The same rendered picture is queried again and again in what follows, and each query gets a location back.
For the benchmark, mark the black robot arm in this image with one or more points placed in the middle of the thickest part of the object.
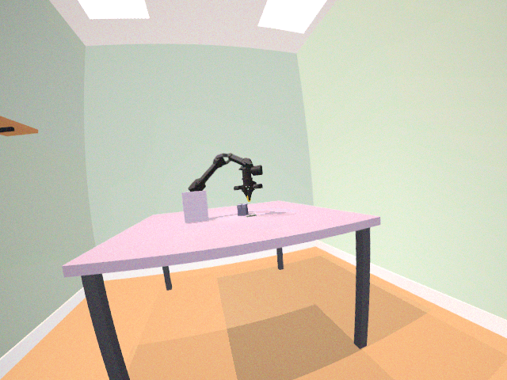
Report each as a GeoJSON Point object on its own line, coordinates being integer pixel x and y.
{"type": "Point", "coordinates": [247, 169]}

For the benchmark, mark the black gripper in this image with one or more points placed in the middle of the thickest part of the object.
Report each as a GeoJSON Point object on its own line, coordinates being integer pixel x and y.
{"type": "Point", "coordinates": [247, 181]}

